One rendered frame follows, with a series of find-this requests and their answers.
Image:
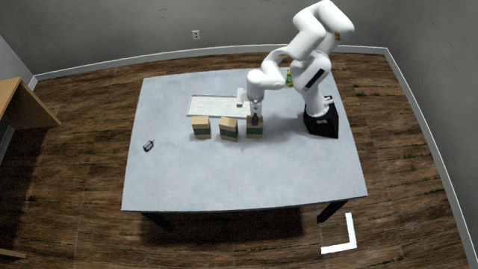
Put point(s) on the green drink can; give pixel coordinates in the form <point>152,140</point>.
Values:
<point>289,79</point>

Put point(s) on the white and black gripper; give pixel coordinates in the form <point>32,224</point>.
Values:
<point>255,111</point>

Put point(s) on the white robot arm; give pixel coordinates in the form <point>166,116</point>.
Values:
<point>312,43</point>

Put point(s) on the tan and green flat pack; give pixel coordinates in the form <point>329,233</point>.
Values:
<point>228,129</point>
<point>254,131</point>
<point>201,127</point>

